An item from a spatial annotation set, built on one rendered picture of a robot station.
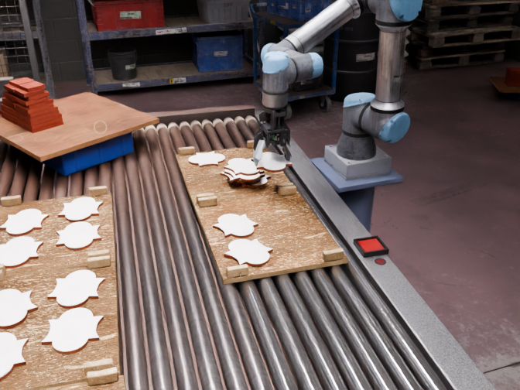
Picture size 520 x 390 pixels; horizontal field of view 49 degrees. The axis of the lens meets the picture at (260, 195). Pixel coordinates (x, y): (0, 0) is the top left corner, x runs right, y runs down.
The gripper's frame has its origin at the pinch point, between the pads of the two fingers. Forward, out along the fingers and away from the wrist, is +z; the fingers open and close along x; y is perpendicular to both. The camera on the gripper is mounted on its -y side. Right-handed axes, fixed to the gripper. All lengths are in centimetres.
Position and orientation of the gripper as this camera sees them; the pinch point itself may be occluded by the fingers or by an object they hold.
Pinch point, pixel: (271, 161)
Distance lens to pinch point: 181.2
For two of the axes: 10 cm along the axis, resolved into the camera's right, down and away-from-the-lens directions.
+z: -0.1, 8.6, 5.2
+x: 9.7, -1.2, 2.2
